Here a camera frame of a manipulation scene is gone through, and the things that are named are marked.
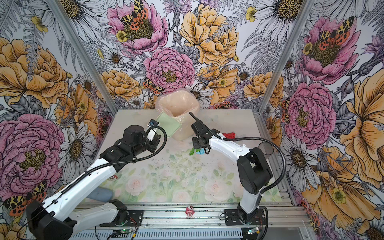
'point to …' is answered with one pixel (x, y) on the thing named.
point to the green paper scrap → (192, 152)
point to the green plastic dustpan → (170, 124)
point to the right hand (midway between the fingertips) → (200, 146)
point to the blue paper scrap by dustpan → (202, 151)
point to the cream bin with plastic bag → (182, 105)
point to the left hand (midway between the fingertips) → (156, 139)
